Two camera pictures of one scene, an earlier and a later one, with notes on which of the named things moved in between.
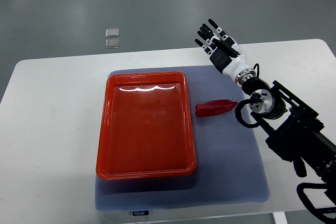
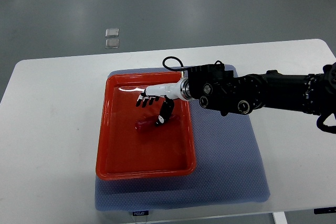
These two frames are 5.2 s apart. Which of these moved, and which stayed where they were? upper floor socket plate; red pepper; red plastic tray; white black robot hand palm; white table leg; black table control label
Moved: white black robot hand palm; red pepper
Stayed: red plastic tray; white table leg; upper floor socket plate; black table control label
